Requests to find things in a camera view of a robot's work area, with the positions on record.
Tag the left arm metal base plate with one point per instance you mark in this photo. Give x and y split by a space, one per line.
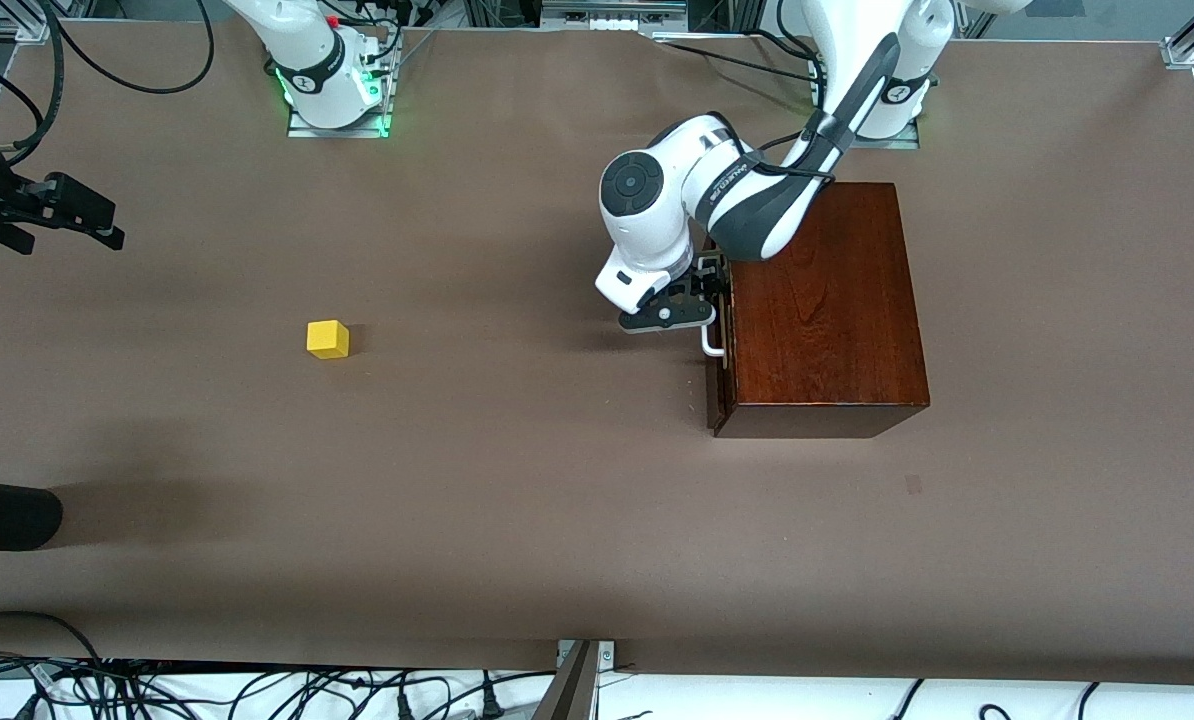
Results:
887 143

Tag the dark brown wooden cabinet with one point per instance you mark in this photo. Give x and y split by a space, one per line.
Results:
827 320

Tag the yellow wooden block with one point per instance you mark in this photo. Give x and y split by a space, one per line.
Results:
327 340

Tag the black cylindrical object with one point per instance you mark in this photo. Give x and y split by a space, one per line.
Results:
2 515

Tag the aluminium profile post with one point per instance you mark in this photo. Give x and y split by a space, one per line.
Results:
572 690

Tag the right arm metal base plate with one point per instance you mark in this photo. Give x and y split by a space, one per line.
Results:
337 132

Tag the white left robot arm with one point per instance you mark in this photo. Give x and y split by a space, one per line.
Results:
657 230

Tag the white power strip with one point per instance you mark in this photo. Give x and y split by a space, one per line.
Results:
612 18

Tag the brown table cover sheet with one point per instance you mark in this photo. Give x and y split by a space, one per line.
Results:
457 500

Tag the light wood drawer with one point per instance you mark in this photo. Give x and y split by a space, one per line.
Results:
718 380

